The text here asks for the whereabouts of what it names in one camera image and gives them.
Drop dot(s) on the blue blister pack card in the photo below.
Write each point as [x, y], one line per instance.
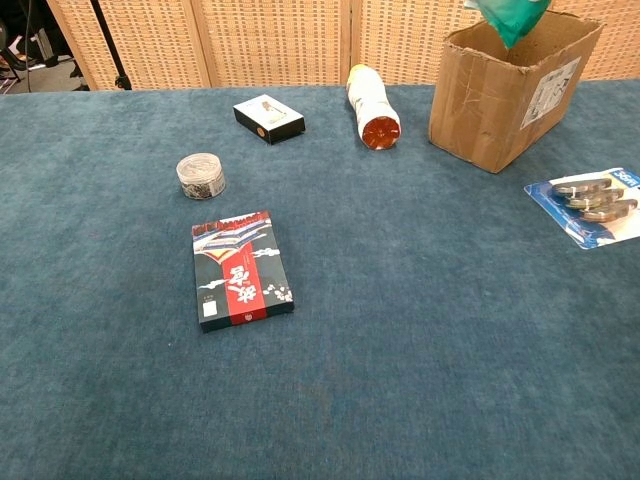
[590, 210]

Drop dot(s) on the open brown cardboard box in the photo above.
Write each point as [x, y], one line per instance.
[475, 110]

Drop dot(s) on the teal wet wipes pack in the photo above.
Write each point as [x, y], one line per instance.
[510, 20]

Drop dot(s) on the black tripod stand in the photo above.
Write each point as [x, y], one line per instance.
[107, 45]

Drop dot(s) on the white bottle with yellow cap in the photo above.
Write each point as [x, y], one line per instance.
[372, 105]

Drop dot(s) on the small white black box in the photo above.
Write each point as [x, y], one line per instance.
[267, 117]

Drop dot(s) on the red black card pack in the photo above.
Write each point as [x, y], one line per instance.
[240, 275]

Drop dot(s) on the blue carpet table mat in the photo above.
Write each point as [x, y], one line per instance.
[400, 325]

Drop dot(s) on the wicker folding screen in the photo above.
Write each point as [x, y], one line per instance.
[275, 45]

